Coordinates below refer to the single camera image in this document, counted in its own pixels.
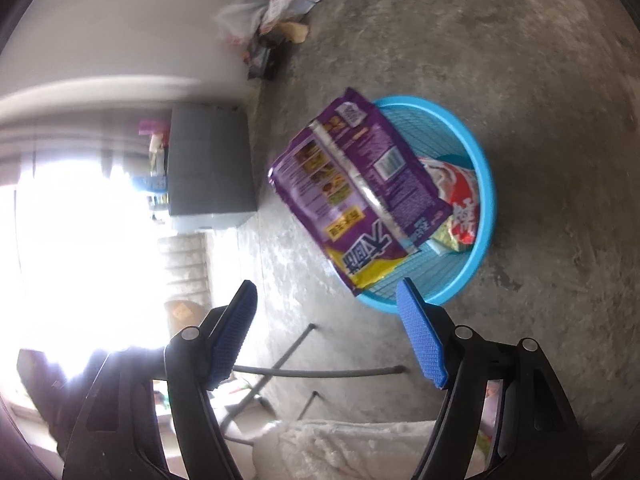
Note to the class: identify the purple snack packet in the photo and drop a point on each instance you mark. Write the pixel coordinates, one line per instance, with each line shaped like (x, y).
(345, 175)

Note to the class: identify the cardboard box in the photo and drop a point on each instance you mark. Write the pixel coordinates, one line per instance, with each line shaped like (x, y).
(182, 312)

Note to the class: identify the blue bottle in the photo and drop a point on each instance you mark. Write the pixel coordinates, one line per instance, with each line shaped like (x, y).
(150, 183)

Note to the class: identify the grey cabinet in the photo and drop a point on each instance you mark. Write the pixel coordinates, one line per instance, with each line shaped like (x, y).
(210, 170)

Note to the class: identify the red and white snack packet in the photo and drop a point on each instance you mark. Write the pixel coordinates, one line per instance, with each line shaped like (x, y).
(460, 195)

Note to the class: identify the folding table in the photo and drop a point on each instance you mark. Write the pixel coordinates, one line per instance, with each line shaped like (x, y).
(325, 372)

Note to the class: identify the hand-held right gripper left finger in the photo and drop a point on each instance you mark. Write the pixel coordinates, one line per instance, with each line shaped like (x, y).
(230, 335)

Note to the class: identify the pink cup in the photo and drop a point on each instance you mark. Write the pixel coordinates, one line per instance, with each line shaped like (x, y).
(152, 126)

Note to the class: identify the dark blurred object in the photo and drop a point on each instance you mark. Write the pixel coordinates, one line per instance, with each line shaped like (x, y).
(50, 400)

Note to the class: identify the black box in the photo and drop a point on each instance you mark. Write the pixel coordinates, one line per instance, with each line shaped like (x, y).
(262, 57)

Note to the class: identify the brown paper bag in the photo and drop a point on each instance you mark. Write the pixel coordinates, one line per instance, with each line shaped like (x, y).
(295, 30)

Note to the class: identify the green snack packet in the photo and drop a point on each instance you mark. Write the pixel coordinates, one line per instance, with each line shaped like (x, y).
(442, 242)

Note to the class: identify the white plastic bag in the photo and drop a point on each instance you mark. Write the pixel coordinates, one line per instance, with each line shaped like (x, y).
(240, 17)

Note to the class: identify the blue plastic waste basket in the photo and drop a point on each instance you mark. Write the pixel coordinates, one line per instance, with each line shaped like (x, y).
(475, 160)

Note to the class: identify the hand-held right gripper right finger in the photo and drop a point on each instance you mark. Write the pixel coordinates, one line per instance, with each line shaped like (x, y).
(420, 335)

